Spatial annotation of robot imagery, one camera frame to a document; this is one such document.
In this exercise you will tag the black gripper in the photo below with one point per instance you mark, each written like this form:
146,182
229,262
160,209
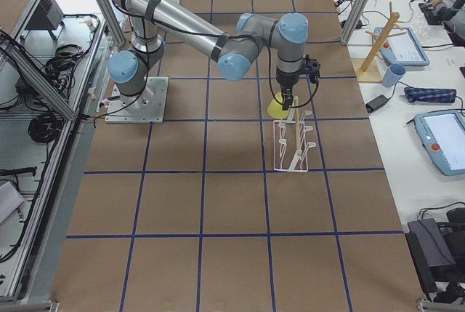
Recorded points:
285,81

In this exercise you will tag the yellow plastic cup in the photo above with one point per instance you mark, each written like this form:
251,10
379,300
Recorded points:
275,108

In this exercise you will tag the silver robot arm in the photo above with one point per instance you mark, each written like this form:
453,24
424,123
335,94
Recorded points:
235,54

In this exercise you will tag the blue cup on desk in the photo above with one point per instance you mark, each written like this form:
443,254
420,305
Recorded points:
393,74

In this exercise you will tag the wooden mug tree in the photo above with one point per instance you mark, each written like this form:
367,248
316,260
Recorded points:
367,71

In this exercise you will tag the black power adapter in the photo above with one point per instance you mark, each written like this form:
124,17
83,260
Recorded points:
376,103

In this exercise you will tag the far teach pendant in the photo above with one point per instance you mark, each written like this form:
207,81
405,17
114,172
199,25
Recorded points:
404,49

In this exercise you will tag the teach pendant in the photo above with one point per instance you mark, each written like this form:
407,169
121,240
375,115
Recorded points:
404,49
442,136

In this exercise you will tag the near teach pendant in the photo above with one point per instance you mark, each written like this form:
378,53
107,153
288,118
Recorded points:
442,136

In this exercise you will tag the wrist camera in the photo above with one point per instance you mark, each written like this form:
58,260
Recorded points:
311,67

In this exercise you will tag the white wire cup rack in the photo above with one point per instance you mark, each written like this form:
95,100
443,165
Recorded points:
290,144

